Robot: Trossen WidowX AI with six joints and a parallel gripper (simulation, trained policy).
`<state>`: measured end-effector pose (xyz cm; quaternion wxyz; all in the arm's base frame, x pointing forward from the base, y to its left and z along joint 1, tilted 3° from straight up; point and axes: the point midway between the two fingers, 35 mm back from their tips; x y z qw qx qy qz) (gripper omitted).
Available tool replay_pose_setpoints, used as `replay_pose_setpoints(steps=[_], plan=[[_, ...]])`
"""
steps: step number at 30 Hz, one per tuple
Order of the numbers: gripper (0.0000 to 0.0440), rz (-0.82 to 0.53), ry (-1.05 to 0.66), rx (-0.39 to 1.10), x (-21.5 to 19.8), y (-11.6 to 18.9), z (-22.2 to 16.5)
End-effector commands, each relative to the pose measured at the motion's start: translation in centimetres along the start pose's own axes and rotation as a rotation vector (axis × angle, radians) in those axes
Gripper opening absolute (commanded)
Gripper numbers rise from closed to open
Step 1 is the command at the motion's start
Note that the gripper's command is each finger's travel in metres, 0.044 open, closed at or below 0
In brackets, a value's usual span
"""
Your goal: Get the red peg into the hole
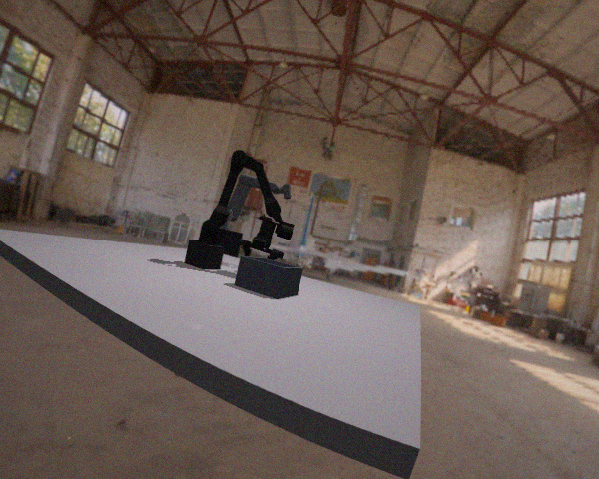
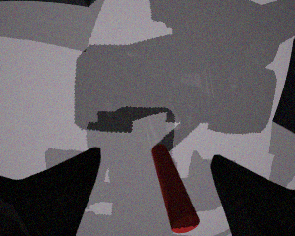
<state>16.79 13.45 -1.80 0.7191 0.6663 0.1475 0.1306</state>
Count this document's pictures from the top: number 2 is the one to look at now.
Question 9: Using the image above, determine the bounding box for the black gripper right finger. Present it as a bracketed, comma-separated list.
[210, 154, 295, 236]

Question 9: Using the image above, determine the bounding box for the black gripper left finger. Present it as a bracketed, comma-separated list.
[0, 147, 100, 236]

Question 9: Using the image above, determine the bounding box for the dark red peg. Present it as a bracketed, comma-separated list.
[151, 143, 200, 233]

